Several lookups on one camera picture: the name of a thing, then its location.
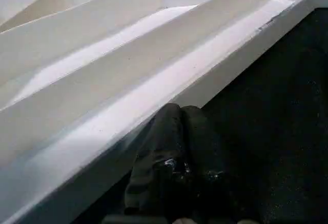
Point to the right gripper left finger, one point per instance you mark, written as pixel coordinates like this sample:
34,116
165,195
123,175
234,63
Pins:
159,162

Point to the black plastic mat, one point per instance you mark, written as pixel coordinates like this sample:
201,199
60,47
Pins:
282,106

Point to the white plastic table top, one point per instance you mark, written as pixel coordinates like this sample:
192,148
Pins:
102,67

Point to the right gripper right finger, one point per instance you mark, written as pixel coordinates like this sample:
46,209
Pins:
205,170

